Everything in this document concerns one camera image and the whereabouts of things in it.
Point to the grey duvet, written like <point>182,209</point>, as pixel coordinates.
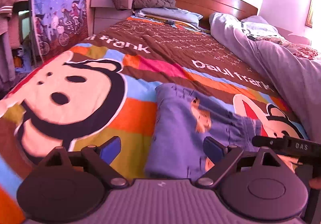
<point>296,79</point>

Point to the colourful paul frank blanket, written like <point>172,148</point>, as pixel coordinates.
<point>105,86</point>

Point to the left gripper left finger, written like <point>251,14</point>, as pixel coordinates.
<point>98,163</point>

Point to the light blue pillow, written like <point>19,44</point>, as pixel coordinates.
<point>177,14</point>

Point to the blue fabric wardrobe cover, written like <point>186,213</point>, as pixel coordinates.
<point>58,25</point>

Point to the blue patterned pants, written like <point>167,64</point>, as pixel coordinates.
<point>185,117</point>

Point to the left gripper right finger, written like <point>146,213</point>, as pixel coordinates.
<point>225,159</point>

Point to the floral pink bedding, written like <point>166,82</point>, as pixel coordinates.
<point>297,49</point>

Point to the wooden headboard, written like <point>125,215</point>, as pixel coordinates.
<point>236,8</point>

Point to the white nightstand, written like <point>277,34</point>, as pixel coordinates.
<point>105,14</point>

